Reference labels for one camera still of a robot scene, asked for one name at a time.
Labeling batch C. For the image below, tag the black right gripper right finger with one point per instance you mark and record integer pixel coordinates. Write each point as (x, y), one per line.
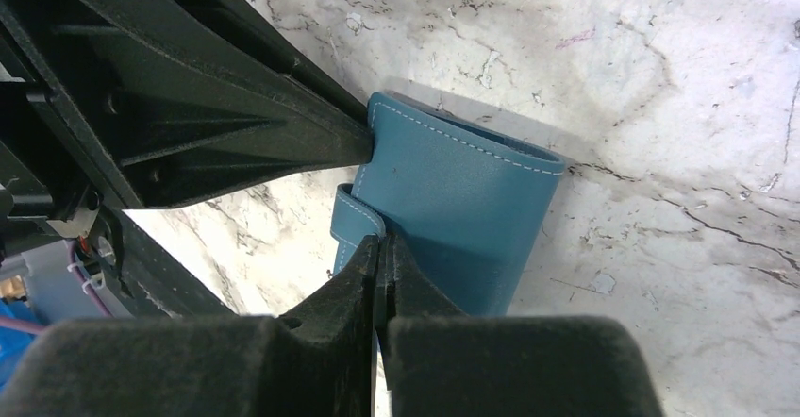
(440, 361)

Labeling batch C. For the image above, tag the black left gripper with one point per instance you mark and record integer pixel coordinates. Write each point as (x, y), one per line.
(134, 104)

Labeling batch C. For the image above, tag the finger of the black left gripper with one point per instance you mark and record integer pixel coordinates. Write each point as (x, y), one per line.
(239, 23)

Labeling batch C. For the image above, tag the blue leather card holder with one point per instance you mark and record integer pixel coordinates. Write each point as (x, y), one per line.
(469, 201)

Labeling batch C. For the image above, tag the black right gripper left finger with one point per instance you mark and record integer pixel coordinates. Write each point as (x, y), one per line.
(317, 359)

